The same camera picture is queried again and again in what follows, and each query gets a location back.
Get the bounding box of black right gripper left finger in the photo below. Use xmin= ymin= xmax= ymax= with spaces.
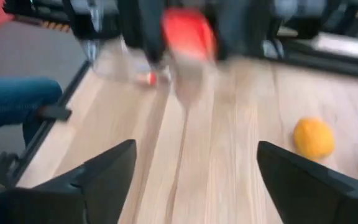
xmin=0 ymin=139 xmax=137 ymax=224

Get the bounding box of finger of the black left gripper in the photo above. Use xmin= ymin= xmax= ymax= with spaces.
xmin=118 ymin=0 xmax=169 ymax=68
xmin=216 ymin=0 xmax=262 ymax=62

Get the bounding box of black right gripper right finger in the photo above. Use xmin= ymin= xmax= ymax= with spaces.
xmin=256 ymin=141 xmax=358 ymax=224

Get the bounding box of red cap mushroom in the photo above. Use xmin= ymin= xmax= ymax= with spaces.
xmin=146 ymin=71 xmax=171 ymax=86
xmin=162 ymin=8 xmax=218 ymax=110

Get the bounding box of clear plastic bin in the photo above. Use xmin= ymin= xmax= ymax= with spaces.
xmin=79 ymin=30 xmax=180 ymax=88

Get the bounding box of orange-yellow lemon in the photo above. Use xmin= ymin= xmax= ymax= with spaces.
xmin=293 ymin=117 xmax=336 ymax=161

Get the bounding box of person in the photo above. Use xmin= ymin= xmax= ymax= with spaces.
xmin=0 ymin=77 xmax=64 ymax=147

